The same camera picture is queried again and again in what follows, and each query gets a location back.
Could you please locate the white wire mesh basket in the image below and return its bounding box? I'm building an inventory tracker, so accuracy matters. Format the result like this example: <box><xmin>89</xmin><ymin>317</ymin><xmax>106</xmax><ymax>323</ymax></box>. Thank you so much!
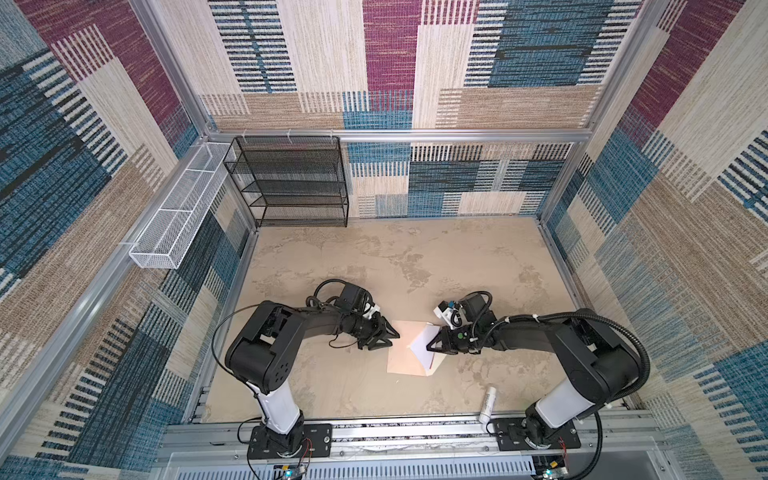
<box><xmin>129</xmin><ymin>142</ymin><xmax>229</xmax><ymax>270</ymax></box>

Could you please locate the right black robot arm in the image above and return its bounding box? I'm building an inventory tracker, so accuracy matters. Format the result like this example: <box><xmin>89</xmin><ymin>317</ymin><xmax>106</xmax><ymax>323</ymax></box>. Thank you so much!
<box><xmin>426</xmin><ymin>291</ymin><xmax>650</xmax><ymax>449</ymax></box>

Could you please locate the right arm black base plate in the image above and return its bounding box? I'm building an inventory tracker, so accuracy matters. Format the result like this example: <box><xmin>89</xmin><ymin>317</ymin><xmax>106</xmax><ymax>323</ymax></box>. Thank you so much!
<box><xmin>488</xmin><ymin>416</ymin><xmax>581</xmax><ymax>451</ymax></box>

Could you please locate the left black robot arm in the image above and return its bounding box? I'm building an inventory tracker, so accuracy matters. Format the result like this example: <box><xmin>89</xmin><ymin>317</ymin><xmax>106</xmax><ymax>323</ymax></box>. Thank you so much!
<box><xmin>223</xmin><ymin>279</ymin><xmax>400</xmax><ymax>455</ymax></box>

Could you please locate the aluminium mounting rail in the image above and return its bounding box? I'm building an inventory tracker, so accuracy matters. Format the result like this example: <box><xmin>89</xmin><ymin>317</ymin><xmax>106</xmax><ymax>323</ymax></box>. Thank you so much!
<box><xmin>150</xmin><ymin>410</ymin><xmax>679</xmax><ymax>479</ymax></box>

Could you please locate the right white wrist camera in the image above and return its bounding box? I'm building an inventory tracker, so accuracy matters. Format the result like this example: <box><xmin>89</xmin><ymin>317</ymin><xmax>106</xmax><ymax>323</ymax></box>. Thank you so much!
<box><xmin>433</xmin><ymin>301</ymin><xmax>463</xmax><ymax>329</ymax></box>

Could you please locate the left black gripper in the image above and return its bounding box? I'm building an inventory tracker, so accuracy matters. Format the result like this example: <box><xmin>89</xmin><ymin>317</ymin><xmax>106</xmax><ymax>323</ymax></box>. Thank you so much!
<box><xmin>348</xmin><ymin>312</ymin><xmax>399</xmax><ymax>350</ymax></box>

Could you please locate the black wire mesh shelf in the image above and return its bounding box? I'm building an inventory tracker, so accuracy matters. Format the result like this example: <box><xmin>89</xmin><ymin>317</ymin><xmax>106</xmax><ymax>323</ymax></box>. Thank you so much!
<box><xmin>223</xmin><ymin>136</ymin><xmax>349</xmax><ymax>228</ymax></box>

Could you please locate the pale pink envelope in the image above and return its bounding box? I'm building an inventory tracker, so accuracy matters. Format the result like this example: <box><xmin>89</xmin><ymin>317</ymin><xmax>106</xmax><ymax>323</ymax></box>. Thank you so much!
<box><xmin>387</xmin><ymin>321</ymin><xmax>446</xmax><ymax>377</ymax></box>

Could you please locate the white glue stick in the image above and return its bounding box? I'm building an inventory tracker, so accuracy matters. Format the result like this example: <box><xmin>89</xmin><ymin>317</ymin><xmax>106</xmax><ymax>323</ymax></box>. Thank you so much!
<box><xmin>478</xmin><ymin>386</ymin><xmax>497</xmax><ymax>426</ymax></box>

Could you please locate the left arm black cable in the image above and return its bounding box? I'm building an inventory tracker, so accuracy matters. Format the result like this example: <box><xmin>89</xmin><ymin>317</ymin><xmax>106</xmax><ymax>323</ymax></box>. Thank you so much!
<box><xmin>209</xmin><ymin>278</ymin><xmax>361</xmax><ymax>480</ymax></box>

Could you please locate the pink red letter card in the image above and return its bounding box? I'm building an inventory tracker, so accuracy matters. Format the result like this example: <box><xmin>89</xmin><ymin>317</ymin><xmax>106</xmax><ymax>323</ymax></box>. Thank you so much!
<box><xmin>409</xmin><ymin>324</ymin><xmax>442</xmax><ymax>375</ymax></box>

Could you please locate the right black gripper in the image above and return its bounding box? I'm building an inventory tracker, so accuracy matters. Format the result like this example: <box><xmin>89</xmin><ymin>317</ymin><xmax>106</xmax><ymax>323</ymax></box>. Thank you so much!
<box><xmin>426</xmin><ymin>322</ymin><xmax>480</xmax><ymax>355</ymax></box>

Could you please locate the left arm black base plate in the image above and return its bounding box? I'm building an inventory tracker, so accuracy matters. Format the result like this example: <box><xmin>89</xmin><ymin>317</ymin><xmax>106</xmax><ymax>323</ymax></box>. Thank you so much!
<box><xmin>247</xmin><ymin>423</ymin><xmax>333</xmax><ymax>461</ymax></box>

